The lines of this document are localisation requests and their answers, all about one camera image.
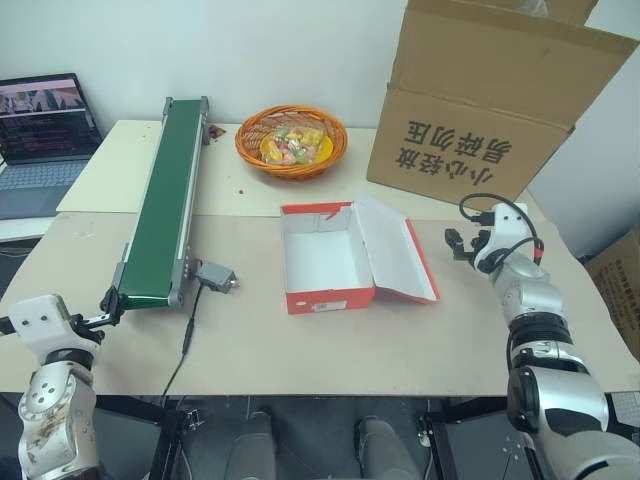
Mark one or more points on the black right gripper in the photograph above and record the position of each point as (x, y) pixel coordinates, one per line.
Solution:
(477, 245)

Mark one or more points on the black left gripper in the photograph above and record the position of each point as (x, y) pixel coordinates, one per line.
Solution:
(82, 324)

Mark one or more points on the red shoe box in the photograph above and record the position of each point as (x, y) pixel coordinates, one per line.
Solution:
(325, 255)

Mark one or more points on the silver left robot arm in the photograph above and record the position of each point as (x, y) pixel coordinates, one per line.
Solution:
(50, 400)

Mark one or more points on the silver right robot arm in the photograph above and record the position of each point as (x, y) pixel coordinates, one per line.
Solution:
(530, 295)

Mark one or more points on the grey plastic sensor box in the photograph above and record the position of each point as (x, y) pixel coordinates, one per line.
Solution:
(215, 277)

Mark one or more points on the green conveyor belt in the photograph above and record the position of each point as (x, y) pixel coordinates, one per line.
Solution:
(160, 200)

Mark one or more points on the small printed cardboard box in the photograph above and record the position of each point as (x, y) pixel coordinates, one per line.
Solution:
(620, 290)

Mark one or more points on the large brown cardboard box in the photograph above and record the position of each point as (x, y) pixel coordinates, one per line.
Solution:
(475, 75)

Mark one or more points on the white side desk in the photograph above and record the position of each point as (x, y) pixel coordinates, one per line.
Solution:
(20, 230)

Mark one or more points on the silver metal clamp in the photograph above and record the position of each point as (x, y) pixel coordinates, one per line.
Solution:
(425, 430)
(192, 419)

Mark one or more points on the cream board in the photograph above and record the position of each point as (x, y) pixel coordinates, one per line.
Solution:
(125, 165)

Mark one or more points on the bag of colourful candies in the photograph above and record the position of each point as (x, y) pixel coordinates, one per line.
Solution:
(295, 145)

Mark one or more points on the grey open laptop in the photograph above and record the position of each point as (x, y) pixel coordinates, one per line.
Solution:
(40, 130)

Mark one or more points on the dark grey rounded shape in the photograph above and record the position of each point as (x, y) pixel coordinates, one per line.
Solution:
(252, 450)
(380, 450)

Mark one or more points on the orange wicker basket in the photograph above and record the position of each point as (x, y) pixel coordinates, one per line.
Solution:
(245, 145)

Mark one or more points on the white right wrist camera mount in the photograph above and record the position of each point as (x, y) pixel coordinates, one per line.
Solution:
(505, 225)

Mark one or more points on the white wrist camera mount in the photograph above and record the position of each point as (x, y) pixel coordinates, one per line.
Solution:
(505, 225)
(37, 320)

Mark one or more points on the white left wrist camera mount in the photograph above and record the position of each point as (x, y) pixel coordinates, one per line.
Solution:
(37, 320)

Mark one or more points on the black metal table frame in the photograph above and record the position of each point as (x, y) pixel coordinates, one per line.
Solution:
(167, 440)

